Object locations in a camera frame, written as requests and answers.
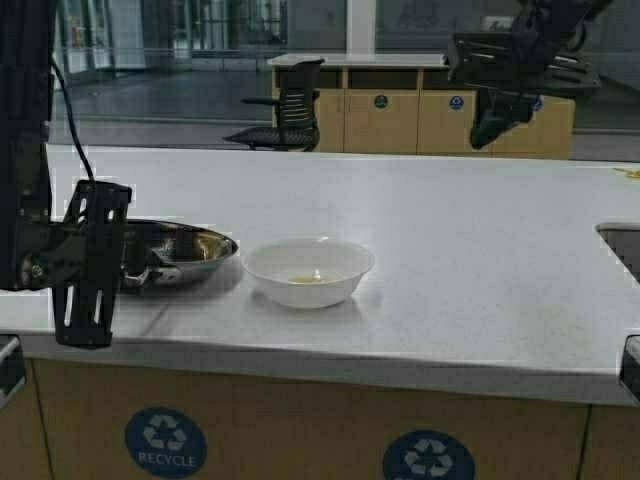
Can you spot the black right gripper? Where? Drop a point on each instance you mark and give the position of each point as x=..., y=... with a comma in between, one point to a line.
x=511, y=71

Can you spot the black device at left edge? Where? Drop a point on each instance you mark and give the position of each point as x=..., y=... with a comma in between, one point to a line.
x=12, y=366

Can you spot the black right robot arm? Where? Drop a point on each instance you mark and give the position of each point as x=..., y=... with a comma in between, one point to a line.
x=570, y=16

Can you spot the black office chair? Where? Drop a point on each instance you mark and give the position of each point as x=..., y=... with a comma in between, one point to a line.
x=296, y=125

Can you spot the right blue recycle sticker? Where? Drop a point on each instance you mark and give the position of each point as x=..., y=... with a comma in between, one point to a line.
x=428, y=454

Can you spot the steel frying pan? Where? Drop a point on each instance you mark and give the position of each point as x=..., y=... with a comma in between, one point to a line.
x=168, y=254

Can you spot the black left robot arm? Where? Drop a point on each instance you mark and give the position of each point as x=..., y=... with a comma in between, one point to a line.
x=28, y=76

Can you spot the left blue recycle sticker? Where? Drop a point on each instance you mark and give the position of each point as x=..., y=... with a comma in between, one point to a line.
x=166, y=443

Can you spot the steel sink basin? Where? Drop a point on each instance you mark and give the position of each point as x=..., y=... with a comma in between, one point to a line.
x=623, y=240

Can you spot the raw grey shrimp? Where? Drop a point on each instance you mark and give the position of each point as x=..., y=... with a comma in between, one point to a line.
x=314, y=278

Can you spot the black device at edge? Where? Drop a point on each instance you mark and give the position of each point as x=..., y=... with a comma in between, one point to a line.
x=12, y=366
x=629, y=372

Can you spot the yellow scrap on counter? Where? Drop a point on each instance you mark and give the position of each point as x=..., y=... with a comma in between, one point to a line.
x=632, y=174

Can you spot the black device at right edge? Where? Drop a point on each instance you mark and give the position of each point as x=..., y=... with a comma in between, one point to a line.
x=629, y=372

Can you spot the blue recycle sticker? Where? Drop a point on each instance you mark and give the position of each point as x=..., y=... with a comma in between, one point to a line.
x=428, y=454
x=166, y=443

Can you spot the far wooden recycling station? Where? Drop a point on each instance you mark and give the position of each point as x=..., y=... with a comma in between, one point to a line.
x=404, y=104

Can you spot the white serving bowl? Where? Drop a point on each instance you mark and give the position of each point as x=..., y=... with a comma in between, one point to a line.
x=343, y=264

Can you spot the wooden recycle counter cabinet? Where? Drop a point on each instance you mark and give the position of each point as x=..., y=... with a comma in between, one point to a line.
x=68, y=423

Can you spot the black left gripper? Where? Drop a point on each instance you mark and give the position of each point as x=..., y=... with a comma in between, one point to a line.
x=79, y=259

